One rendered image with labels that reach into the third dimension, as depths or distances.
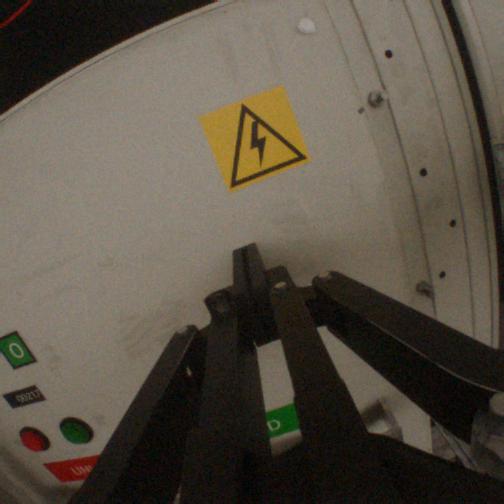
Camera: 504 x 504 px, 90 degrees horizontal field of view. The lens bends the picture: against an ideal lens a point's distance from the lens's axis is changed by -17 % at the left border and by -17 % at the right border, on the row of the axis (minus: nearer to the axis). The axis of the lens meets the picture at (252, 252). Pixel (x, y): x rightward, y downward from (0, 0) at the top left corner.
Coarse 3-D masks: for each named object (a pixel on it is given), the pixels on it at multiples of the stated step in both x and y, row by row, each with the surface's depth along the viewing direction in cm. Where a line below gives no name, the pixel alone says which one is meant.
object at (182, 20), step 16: (224, 0) 15; (240, 0) 15; (192, 16) 15; (144, 32) 15; (160, 32) 16; (336, 32) 16; (112, 48) 16; (128, 48) 16; (96, 64) 16; (64, 80) 16; (32, 96) 16; (16, 112) 16; (368, 112) 18; (384, 176) 19; (400, 240) 20
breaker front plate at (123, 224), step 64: (256, 0) 15; (320, 0) 15; (128, 64) 16; (192, 64) 16; (256, 64) 16; (320, 64) 17; (0, 128) 16; (64, 128) 17; (128, 128) 17; (192, 128) 17; (320, 128) 18; (0, 192) 17; (64, 192) 18; (128, 192) 18; (192, 192) 19; (256, 192) 19; (320, 192) 19; (384, 192) 19; (0, 256) 19; (64, 256) 19; (128, 256) 19; (192, 256) 20; (320, 256) 20; (384, 256) 21; (0, 320) 20; (64, 320) 21; (128, 320) 21; (192, 320) 21; (0, 384) 22; (64, 384) 22; (128, 384) 22; (384, 384) 24; (0, 448) 25; (64, 448) 25
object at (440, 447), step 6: (432, 432) 31; (438, 432) 31; (432, 438) 30; (438, 438) 30; (432, 444) 30; (438, 444) 29; (444, 444) 29; (432, 450) 29; (438, 450) 29; (444, 450) 28; (450, 450) 28; (438, 456) 28; (444, 456) 28; (450, 456) 27
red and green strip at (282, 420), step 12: (276, 408) 24; (288, 408) 24; (276, 420) 24; (288, 420) 24; (276, 432) 25; (288, 432) 25; (96, 456) 25; (48, 468) 26; (60, 468) 26; (72, 468) 26; (84, 468) 26; (60, 480) 26; (72, 480) 26
